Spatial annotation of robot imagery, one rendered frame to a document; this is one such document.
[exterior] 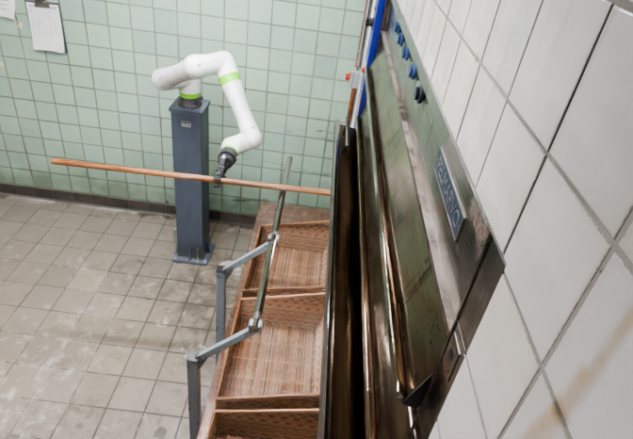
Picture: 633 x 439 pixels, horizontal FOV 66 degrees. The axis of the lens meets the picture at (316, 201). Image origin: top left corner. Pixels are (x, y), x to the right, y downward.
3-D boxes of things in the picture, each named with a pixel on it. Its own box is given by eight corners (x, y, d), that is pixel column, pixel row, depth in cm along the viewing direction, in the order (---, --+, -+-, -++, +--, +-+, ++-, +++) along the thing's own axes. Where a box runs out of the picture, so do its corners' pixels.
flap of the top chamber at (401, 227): (371, 73, 235) (393, 35, 224) (414, 405, 86) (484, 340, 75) (363, 69, 234) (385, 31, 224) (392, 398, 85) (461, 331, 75)
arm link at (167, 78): (145, 71, 279) (186, 53, 238) (170, 67, 288) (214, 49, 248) (152, 93, 281) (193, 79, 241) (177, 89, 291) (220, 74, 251)
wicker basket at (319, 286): (337, 254, 293) (344, 218, 278) (333, 326, 246) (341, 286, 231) (257, 243, 293) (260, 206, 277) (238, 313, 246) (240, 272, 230)
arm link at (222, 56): (203, 57, 258) (213, 48, 249) (223, 55, 266) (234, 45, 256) (216, 89, 259) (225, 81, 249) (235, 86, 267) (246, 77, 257)
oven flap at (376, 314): (362, 122, 249) (382, 89, 239) (384, 480, 100) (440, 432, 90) (354, 118, 248) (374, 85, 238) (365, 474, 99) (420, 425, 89)
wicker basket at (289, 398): (332, 329, 244) (341, 289, 229) (331, 435, 197) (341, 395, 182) (237, 317, 243) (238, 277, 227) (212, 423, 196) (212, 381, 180)
